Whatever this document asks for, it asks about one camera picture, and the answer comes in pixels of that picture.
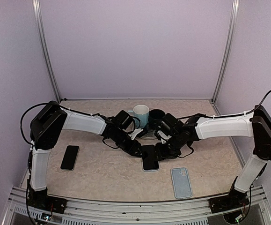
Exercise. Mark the light blue phone case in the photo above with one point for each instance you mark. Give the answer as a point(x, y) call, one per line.
point(181, 183)
point(150, 170)

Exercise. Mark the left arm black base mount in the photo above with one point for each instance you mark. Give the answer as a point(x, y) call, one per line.
point(47, 203)

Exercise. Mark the left aluminium frame post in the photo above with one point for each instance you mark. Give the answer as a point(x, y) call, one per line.
point(44, 46)

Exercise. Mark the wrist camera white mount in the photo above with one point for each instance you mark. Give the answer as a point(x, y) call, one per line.
point(161, 136)
point(139, 132)

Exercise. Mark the dark green ceramic mug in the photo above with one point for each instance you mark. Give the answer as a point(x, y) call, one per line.
point(155, 117)

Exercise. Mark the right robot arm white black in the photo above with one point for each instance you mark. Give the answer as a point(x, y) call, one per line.
point(255, 123)

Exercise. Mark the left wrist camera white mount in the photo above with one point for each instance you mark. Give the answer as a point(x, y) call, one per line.
point(139, 132)

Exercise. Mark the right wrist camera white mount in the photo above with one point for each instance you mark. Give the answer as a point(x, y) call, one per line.
point(161, 136)

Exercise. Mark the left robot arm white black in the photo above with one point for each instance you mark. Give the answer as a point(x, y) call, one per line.
point(47, 125)

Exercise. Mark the grey ceramic plate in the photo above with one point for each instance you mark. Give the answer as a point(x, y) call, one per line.
point(147, 134)

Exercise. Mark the light blue ceramic mug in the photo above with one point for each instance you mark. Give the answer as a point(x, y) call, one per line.
point(141, 112)

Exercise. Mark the right aluminium frame post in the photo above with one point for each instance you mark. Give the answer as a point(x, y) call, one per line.
point(227, 50)

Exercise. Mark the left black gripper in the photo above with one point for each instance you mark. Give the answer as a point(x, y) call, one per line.
point(133, 148)

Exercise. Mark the purple edged black phone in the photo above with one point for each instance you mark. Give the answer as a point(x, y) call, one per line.
point(150, 157)

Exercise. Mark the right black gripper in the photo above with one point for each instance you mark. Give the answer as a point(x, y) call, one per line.
point(162, 154)

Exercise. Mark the aluminium frame post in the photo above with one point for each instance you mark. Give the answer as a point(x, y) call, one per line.
point(227, 50)
point(44, 46)

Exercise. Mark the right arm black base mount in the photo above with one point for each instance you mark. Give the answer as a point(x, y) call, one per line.
point(228, 202)

